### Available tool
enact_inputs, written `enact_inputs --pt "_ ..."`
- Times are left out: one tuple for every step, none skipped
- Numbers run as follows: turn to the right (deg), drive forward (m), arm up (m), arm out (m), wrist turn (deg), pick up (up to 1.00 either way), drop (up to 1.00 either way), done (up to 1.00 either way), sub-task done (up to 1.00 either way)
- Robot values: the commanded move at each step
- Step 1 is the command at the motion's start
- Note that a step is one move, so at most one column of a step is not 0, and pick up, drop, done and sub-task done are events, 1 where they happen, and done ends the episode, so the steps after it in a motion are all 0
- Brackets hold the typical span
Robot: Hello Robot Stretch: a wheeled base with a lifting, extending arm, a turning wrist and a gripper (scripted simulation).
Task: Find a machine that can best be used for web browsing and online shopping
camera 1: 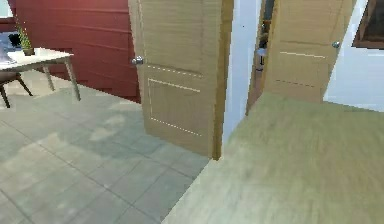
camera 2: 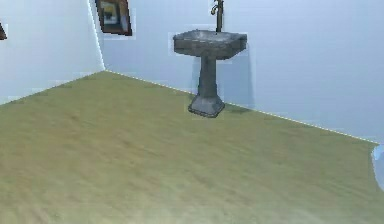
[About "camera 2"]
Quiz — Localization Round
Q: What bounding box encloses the dark brass tap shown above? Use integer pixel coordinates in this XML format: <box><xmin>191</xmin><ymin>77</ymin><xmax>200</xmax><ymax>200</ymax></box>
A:
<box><xmin>210</xmin><ymin>0</ymin><xmax>225</xmax><ymax>34</ymax></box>

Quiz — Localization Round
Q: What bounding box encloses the pale blue rounded object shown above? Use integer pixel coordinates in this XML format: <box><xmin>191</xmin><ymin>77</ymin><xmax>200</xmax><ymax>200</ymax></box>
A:
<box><xmin>370</xmin><ymin>143</ymin><xmax>384</xmax><ymax>192</ymax></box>

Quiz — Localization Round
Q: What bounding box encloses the grey pedestal sink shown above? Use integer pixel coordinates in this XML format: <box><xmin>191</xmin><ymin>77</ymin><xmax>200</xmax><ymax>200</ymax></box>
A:
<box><xmin>172</xmin><ymin>29</ymin><xmax>249</xmax><ymax>119</ymax></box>

